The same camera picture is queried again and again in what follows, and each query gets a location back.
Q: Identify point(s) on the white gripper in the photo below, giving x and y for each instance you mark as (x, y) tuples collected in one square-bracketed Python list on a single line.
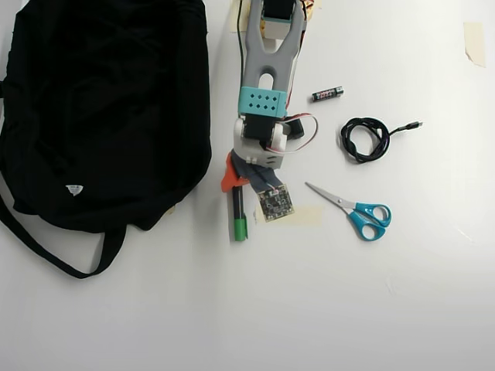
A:
[(231, 178)]

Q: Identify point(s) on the green and black marker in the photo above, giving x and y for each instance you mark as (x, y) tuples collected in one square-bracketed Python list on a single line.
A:
[(239, 228)]

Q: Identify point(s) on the grey teal robot arm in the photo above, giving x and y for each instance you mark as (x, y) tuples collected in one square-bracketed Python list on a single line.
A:
[(255, 58)]

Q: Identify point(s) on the black fabric bag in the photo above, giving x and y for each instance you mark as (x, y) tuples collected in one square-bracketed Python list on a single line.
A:
[(96, 116)]

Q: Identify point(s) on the long beige masking tape strip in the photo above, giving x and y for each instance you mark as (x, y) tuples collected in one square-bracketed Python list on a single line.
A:
[(309, 215)]

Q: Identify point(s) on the black AAA battery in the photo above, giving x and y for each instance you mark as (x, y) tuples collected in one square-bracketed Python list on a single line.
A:
[(326, 94)]

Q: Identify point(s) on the small beige tape piece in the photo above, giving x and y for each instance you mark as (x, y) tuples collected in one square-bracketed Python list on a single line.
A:
[(318, 4)]

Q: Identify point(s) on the camera circuit board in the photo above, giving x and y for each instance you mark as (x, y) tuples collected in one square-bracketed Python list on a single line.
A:
[(276, 204)]

